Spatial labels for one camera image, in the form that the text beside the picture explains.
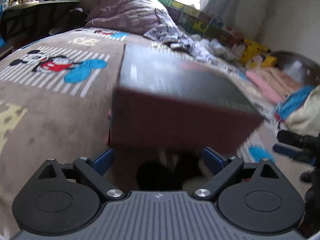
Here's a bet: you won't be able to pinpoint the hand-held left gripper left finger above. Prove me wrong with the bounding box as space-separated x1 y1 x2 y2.
39 148 125 200

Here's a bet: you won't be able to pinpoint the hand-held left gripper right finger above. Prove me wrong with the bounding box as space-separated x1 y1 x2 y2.
193 147 279 200

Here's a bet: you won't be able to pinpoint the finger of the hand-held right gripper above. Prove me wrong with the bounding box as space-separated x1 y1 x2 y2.
273 144 320 167
276 129 320 147

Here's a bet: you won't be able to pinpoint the dark red cardboard box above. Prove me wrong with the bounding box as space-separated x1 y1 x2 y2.
110 42 265 155

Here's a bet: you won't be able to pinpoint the blue cloth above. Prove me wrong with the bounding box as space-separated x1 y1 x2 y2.
275 85 315 123

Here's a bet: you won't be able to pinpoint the folded pink blanket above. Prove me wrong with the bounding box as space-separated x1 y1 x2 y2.
245 66 303 104

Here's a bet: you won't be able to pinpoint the cartoon mouse printed blanket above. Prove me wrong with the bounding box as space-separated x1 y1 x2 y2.
0 26 283 238

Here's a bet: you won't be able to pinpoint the dark wooden headboard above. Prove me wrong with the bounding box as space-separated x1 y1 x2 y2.
271 51 320 85

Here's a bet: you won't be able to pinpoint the yellow cartoon pillow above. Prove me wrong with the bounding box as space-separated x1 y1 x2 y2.
246 52 278 69

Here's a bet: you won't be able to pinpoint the white plastic bags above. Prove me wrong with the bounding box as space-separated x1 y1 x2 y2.
192 39 244 63

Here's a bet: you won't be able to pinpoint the colourful alphabet foam mat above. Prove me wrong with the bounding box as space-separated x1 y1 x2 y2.
152 0 240 45

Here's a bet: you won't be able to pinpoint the lavender patterned clothes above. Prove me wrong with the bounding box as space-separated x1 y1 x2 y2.
144 7 198 55

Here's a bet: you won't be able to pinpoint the purple quilt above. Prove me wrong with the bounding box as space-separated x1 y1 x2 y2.
85 0 175 35

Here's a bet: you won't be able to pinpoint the dark desk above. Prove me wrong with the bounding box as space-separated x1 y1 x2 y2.
0 0 80 45

